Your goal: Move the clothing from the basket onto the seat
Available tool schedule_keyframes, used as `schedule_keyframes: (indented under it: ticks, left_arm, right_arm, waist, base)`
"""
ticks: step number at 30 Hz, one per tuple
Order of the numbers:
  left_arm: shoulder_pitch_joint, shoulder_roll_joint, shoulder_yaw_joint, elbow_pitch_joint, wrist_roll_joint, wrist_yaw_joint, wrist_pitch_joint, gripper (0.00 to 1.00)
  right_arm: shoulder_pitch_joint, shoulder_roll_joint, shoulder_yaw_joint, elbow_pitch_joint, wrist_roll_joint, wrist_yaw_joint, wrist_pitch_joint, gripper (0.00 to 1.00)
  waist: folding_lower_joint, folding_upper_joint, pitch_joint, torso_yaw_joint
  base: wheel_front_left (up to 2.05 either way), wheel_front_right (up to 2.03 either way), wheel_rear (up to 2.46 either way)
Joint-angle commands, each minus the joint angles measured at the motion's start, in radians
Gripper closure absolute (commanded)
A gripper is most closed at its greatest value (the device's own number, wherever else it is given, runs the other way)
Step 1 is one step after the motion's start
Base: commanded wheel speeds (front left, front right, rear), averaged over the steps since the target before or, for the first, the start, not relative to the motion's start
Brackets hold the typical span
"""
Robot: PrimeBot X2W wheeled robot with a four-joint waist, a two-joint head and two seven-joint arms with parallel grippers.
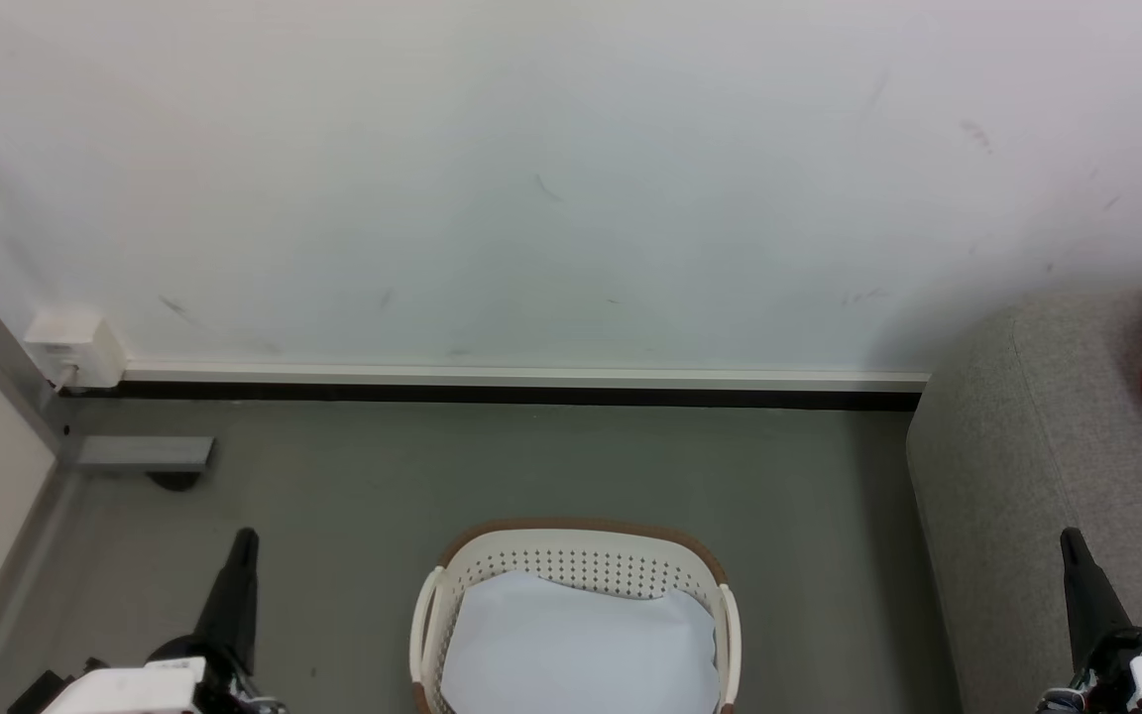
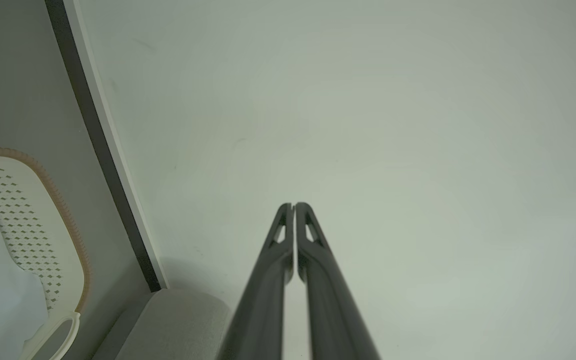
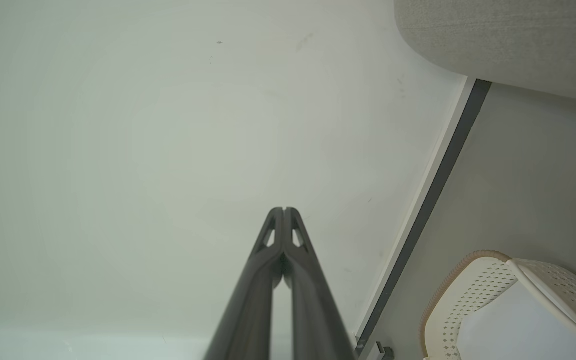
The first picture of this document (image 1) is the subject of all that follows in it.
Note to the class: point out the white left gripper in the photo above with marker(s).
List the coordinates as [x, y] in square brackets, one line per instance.
[135, 689]

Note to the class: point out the white perforated laundry basket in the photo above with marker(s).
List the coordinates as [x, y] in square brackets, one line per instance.
[432, 615]

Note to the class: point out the grey fabric sofa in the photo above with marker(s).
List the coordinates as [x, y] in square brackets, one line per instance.
[1047, 496]

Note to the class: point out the white and black baseboard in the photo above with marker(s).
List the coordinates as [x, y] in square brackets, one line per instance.
[531, 385]

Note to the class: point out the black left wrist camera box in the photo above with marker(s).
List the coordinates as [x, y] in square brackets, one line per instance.
[36, 692]

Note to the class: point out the white wall socket box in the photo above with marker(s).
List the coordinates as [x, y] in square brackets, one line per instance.
[80, 345]

